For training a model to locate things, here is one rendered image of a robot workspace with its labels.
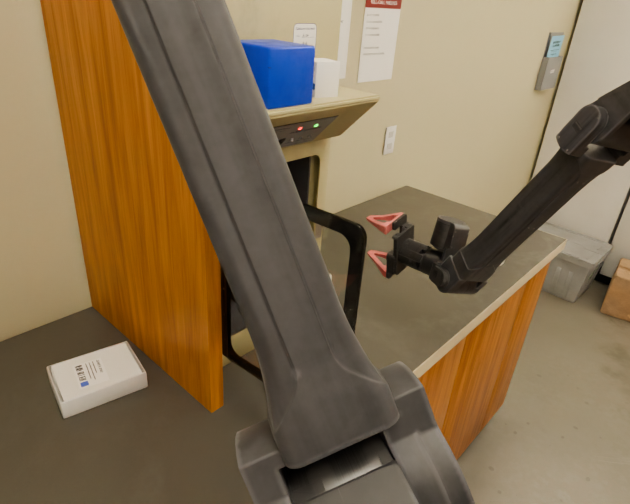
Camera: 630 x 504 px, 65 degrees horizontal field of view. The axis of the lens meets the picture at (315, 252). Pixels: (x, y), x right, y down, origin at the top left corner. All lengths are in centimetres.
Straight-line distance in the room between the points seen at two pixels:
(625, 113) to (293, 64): 46
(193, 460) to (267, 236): 76
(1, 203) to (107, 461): 58
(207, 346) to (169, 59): 73
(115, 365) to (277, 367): 88
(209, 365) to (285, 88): 50
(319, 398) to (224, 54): 16
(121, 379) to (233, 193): 87
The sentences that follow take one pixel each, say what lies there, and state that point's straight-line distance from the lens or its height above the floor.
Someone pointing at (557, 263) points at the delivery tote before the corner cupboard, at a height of 24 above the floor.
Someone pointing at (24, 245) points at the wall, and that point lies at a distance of 127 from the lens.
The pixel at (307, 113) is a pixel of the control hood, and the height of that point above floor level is 150.
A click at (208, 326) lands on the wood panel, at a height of 115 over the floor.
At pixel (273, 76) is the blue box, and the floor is 156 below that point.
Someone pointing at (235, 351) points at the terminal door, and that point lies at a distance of 103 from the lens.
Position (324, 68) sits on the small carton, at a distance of 91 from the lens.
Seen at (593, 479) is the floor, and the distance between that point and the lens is 249.
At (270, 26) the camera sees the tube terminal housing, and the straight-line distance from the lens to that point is 92.
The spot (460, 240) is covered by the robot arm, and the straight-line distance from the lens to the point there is 101.
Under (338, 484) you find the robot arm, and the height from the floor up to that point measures 146.
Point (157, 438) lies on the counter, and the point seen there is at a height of 94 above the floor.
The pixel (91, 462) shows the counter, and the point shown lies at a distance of 99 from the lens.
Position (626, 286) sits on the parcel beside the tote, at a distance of 354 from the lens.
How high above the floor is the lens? 168
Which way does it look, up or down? 28 degrees down
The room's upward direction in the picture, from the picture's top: 5 degrees clockwise
